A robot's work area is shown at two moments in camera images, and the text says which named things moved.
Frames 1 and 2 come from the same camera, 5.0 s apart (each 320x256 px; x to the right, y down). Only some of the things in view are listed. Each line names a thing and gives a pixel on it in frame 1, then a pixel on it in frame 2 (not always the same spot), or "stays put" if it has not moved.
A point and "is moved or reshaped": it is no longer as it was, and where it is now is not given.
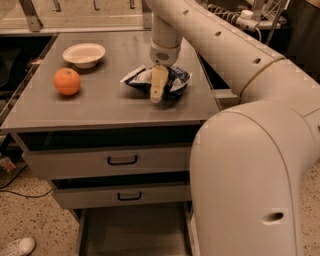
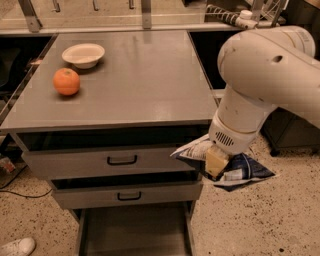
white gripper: x=163 y=55 → x=232 y=139
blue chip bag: x=139 y=81 is moved or reshaped
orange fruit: x=67 y=81 stays put
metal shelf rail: x=35 y=24 stays put
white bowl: x=84 y=55 stays put
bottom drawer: x=160 y=229 stays put
